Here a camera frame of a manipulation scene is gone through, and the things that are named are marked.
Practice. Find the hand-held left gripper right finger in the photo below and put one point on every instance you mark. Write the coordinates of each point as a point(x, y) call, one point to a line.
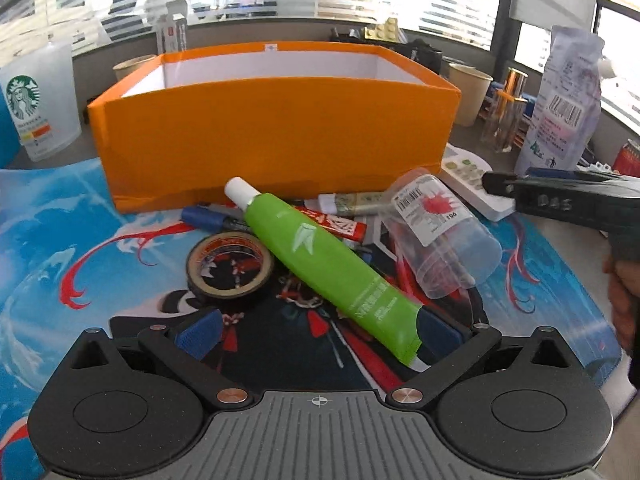
point(442, 329)

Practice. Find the glass bottle with gold cap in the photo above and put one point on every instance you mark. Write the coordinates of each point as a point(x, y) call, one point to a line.
point(505, 115)

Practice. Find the grey panel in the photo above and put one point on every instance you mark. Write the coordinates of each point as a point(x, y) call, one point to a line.
point(550, 2)

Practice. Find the yellow toy brick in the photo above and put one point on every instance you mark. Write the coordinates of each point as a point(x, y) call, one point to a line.
point(381, 30)

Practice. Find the blue marker pen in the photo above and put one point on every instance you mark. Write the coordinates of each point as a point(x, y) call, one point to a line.
point(200, 216)

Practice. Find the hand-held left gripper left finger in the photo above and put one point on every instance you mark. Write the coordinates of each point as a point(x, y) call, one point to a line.
point(197, 334)

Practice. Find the person's right hand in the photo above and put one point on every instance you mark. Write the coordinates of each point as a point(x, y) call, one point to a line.
point(622, 295)

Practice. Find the white carton with red label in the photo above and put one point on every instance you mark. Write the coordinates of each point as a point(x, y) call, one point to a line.
point(172, 35)

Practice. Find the frosted plastic cup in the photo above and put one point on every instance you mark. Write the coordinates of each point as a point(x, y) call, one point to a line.
point(42, 105)

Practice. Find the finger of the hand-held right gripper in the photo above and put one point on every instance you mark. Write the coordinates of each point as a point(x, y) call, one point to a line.
point(570, 174)
point(530, 200)

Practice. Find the green squeeze tube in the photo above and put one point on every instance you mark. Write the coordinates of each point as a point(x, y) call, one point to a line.
point(325, 260)

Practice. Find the white printed pouch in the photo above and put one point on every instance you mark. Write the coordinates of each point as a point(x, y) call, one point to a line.
point(565, 110)

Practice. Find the printed desk mat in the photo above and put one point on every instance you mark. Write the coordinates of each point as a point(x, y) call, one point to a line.
point(60, 240)

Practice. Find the black tape roll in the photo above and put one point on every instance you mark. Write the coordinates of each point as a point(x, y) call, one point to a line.
point(200, 280)

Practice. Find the white remote control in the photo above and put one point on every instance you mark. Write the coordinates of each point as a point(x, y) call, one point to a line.
point(470, 172)

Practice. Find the orange cardboard box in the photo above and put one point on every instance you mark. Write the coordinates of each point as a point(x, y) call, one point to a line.
point(280, 140)

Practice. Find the beige paper cup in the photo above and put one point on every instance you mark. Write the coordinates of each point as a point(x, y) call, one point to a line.
point(472, 95)
point(131, 66)

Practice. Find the red can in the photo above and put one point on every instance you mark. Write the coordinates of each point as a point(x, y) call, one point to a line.
point(629, 160)

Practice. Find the blue packet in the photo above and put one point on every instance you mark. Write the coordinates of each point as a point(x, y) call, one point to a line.
point(7, 135)

